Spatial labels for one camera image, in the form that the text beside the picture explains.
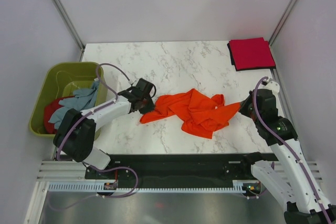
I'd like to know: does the dark red t shirt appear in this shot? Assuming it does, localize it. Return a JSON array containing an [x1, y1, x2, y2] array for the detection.
[[43, 96, 73, 134]]

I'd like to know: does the white slotted cable duct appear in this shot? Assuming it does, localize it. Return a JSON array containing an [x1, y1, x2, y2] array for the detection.
[[47, 180, 246, 194]]

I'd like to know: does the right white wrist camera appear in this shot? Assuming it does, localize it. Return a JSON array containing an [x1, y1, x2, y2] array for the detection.
[[261, 77, 280, 95]]

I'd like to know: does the right aluminium frame post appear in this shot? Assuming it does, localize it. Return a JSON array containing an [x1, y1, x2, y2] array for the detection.
[[268, 0, 299, 47]]

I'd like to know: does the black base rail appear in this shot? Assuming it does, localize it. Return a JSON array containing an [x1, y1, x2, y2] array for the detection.
[[83, 153, 279, 189]]

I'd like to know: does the left aluminium frame post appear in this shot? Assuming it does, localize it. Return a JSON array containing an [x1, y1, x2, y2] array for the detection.
[[51, 0, 85, 52]]

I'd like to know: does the aluminium frame post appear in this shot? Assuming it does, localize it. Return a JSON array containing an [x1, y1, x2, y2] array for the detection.
[[51, 0, 85, 52], [268, 0, 299, 47]]

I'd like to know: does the olive green plastic bin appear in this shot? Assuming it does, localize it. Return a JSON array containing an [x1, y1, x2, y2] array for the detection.
[[29, 62, 107, 137]]

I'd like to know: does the light blue t shirt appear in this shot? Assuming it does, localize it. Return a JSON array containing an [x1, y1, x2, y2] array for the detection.
[[48, 80, 101, 130]]

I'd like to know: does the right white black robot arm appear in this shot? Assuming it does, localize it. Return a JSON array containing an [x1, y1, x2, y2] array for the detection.
[[239, 89, 335, 223]]

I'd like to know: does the orange t shirt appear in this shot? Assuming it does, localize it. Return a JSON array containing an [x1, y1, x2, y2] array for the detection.
[[140, 89, 241, 139]]

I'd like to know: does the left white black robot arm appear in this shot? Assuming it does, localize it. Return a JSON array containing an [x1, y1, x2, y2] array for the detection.
[[53, 78, 156, 178]]

